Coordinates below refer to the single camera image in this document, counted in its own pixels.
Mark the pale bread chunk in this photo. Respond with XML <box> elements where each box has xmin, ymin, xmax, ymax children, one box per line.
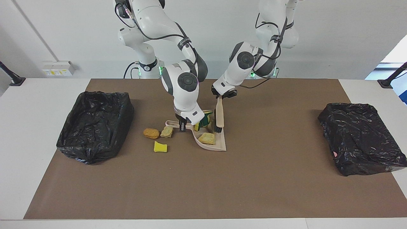
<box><xmin>199</xmin><ymin>133</ymin><xmax>216</xmax><ymax>145</ymax></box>

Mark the brown table mat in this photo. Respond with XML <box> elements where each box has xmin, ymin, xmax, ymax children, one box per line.
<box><xmin>24</xmin><ymin>79</ymin><xmax>407</xmax><ymax>220</ymax></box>

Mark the brown peanut toy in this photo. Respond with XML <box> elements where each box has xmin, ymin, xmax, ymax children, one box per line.
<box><xmin>143</xmin><ymin>128</ymin><xmax>160</xmax><ymax>139</ymax></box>

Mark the black clamp stand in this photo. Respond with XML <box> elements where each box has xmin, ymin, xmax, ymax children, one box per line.
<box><xmin>377</xmin><ymin>62</ymin><xmax>407</xmax><ymax>89</ymax></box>
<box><xmin>0</xmin><ymin>61</ymin><xmax>26</xmax><ymax>87</ymax></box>

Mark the white wall socket box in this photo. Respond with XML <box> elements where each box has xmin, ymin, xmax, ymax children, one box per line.
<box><xmin>42</xmin><ymin>61</ymin><xmax>76</xmax><ymax>77</ymax></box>

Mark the beige plastic dustpan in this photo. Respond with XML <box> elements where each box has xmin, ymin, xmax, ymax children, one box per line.
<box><xmin>165</xmin><ymin>110</ymin><xmax>227</xmax><ymax>152</ymax></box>

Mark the black base power cable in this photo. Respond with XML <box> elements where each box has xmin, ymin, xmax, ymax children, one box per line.
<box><xmin>123</xmin><ymin>62</ymin><xmax>141</xmax><ymax>79</ymax></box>

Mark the black bag bin pink spot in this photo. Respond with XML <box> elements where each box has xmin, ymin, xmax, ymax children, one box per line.
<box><xmin>318</xmin><ymin>102</ymin><xmax>407</xmax><ymax>177</ymax></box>

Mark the beige hand brush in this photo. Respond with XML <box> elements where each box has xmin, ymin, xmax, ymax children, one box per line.
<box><xmin>214</xmin><ymin>95</ymin><xmax>225</xmax><ymax>133</ymax></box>

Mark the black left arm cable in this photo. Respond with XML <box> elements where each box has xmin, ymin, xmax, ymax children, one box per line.
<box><xmin>238</xmin><ymin>13</ymin><xmax>288</xmax><ymax>89</ymax></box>

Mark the black bag lined bin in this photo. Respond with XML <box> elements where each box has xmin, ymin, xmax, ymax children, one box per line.
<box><xmin>56</xmin><ymin>91</ymin><xmax>135</xmax><ymax>165</ymax></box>

